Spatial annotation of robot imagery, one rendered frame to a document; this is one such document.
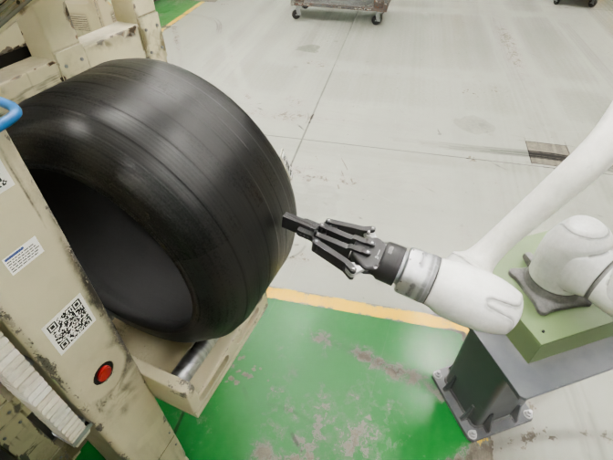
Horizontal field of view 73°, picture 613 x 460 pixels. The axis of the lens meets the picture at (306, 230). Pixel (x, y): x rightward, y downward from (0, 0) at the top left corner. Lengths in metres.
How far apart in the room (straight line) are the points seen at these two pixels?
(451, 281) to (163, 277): 0.77
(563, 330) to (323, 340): 1.09
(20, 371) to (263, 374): 1.38
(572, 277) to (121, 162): 1.16
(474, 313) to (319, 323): 1.48
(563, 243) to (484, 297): 0.62
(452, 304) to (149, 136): 0.56
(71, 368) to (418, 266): 0.61
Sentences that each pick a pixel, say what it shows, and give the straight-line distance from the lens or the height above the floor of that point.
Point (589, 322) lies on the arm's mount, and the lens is 1.49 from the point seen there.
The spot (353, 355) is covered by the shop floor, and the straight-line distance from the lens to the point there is 2.07.
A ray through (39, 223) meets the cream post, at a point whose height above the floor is 1.41.
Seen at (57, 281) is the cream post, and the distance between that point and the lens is 0.72.
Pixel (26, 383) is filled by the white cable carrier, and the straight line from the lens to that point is 0.79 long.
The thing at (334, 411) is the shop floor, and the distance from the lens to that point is 1.94.
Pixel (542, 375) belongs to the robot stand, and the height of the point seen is 0.65.
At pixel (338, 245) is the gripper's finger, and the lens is 0.76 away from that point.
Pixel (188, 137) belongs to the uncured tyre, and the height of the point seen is 1.44.
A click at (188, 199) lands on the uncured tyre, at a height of 1.38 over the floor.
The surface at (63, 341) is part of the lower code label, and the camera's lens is 0.78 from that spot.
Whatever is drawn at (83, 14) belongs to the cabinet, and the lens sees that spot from 5.53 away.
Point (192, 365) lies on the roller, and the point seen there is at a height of 0.92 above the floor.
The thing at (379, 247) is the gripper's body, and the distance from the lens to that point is 0.78.
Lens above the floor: 1.78
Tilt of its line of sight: 43 degrees down
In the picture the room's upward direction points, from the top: straight up
